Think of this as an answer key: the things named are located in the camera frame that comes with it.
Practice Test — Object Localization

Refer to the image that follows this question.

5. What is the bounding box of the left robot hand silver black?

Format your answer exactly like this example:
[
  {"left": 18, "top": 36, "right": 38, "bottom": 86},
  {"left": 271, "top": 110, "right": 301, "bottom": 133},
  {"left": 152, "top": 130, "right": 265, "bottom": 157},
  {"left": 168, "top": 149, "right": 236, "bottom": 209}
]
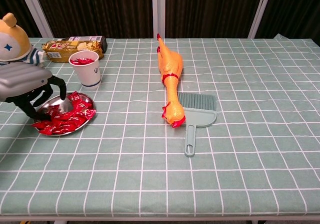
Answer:
[{"left": 0, "top": 62, "right": 68, "bottom": 121}]

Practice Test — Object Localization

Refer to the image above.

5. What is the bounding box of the white partition post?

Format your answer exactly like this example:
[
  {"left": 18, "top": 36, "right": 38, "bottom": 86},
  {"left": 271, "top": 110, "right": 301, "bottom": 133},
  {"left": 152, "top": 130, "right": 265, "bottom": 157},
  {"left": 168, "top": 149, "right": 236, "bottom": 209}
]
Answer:
[
  {"left": 247, "top": 0, "right": 275, "bottom": 39},
  {"left": 151, "top": 0, "right": 166, "bottom": 39},
  {"left": 16, "top": 0, "right": 55, "bottom": 39}
]

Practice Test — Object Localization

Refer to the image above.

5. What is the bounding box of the white paper cup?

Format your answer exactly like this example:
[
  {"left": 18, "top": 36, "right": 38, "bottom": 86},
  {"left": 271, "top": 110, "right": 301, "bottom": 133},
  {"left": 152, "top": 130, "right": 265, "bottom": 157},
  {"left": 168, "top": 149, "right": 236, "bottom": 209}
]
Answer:
[{"left": 68, "top": 50, "right": 102, "bottom": 91}]

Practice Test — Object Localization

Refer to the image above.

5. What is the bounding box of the green checked tablecloth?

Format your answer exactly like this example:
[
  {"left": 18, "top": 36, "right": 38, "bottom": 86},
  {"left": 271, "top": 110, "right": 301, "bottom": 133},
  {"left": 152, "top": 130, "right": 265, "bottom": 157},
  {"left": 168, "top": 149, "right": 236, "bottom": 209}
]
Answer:
[{"left": 0, "top": 33, "right": 320, "bottom": 218}]

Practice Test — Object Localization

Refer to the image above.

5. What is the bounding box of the gold biscuit pack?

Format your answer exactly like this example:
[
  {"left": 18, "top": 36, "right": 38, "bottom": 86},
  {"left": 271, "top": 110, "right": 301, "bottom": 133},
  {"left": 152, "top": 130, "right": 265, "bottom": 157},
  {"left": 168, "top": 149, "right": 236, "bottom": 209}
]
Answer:
[{"left": 41, "top": 40, "right": 105, "bottom": 63}]

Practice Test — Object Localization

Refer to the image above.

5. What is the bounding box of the green hand brush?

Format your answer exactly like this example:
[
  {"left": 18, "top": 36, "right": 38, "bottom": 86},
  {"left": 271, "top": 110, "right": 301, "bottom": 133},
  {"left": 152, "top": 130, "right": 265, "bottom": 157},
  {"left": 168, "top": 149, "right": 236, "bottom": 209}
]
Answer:
[{"left": 177, "top": 92, "right": 217, "bottom": 111}]

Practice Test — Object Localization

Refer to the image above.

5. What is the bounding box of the bowl of red candies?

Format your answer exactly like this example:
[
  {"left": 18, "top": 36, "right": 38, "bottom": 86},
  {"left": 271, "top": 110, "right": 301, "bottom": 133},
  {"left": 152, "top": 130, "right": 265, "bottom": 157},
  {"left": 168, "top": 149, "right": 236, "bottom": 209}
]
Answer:
[{"left": 33, "top": 93, "right": 97, "bottom": 136}]

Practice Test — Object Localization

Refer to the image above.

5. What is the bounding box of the yellow plush toy striped shirt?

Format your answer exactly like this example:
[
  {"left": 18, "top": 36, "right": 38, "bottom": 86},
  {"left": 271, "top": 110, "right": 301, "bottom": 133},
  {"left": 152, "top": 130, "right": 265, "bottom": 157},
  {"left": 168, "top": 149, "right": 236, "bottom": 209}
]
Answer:
[{"left": 0, "top": 13, "right": 46, "bottom": 67}]

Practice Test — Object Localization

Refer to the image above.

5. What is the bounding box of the dark bottle with label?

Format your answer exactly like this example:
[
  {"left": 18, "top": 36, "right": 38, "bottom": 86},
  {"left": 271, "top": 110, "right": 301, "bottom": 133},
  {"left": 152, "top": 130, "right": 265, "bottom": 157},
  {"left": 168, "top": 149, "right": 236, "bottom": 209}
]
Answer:
[{"left": 67, "top": 35, "right": 108, "bottom": 54}]

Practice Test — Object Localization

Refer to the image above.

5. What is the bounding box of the orange rubber chicken toy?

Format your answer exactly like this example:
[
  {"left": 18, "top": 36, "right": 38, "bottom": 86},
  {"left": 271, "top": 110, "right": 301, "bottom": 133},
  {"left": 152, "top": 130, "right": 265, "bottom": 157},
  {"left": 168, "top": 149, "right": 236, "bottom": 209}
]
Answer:
[{"left": 156, "top": 33, "right": 187, "bottom": 128}]

